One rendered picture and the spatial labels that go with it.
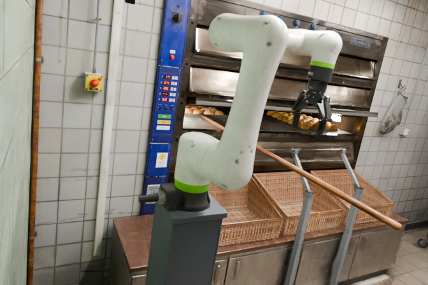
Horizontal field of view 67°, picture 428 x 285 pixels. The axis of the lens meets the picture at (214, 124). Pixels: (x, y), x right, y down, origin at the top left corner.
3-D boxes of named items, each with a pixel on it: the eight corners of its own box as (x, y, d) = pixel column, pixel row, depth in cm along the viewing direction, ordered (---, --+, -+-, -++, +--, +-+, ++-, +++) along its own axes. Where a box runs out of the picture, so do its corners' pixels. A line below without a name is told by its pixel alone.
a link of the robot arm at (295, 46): (261, 53, 111) (266, 20, 108) (237, 50, 119) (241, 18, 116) (314, 58, 136) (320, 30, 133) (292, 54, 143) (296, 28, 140)
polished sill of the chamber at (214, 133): (178, 133, 226) (179, 128, 225) (352, 137, 311) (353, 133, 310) (181, 135, 221) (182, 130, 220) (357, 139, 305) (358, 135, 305)
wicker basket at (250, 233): (178, 210, 233) (183, 175, 228) (243, 204, 259) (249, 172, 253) (204, 250, 191) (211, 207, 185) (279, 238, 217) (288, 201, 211)
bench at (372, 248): (104, 290, 225) (111, 215, 213) (343, 242, 339) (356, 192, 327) (120, 361, 177) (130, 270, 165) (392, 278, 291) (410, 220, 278)
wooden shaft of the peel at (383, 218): (402, 231, 123) (404, 224, 122) (397, 232, 121) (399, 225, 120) (206, 119, 268) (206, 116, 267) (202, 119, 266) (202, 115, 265)
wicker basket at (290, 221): (244, 204, 260) (251, 172, 254) (297, 198, 287) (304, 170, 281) (283, 237, 219) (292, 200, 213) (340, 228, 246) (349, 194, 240)
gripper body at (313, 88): (304, 78, 130) (299, 100, 132) (320, 81, 123) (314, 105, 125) (316, 80, 134) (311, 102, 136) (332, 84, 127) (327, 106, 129)
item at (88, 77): (82, 88, 185) (83, 71, 183) (100, 90, 189) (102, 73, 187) (83, 91, 178) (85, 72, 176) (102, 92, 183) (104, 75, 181)
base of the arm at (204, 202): (143, 217, 98) (145, 199, 97) (132, 195, 111) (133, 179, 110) (217, 209, 111) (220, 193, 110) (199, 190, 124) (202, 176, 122)
